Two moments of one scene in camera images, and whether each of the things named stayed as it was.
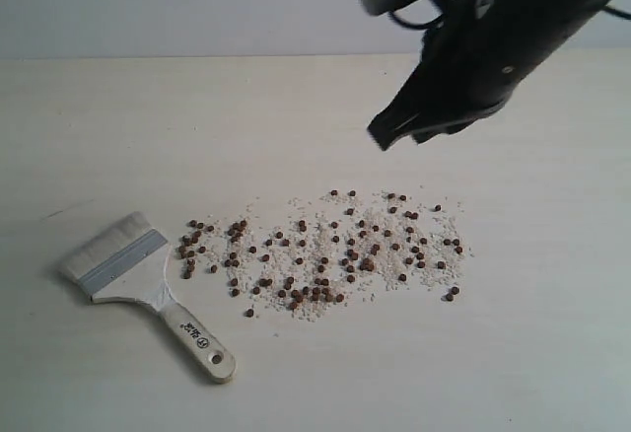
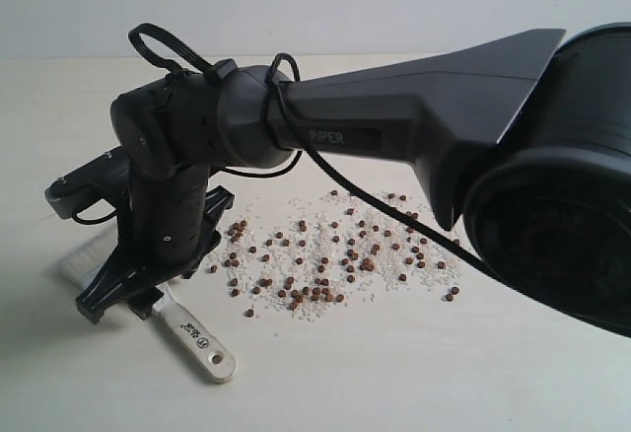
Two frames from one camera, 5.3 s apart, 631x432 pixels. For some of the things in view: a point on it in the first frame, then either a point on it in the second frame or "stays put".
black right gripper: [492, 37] to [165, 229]
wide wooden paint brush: [126, 261] stays put
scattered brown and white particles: [329, 250] stays put
